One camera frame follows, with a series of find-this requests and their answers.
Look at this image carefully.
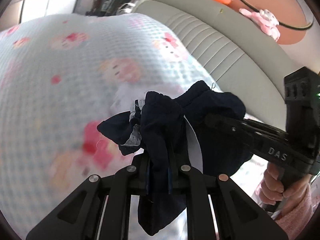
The navy striped garment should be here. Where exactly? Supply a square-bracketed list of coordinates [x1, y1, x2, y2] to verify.
[97, 81, 252, 236]

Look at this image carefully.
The pink fuzzy sleeve forearm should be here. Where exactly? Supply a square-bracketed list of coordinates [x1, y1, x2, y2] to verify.
[254, 179, 318, 240]

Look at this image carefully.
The right hand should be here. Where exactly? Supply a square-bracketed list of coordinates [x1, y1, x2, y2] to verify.
[259, 162, 311, 207]

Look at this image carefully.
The grey padded headboard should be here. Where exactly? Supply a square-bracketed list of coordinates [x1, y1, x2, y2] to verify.
[134, 0, 298, 129]

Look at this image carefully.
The pink plush toy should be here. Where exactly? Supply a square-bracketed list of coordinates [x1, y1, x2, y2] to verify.
[239, 8, 280, 42]

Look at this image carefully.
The checkered cartoon bed blanket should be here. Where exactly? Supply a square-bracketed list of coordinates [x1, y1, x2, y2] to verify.
[1, 13, 222, 239]

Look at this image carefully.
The black hoop on wall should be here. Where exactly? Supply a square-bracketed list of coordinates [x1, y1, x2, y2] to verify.
[224, 0, 315, 30]

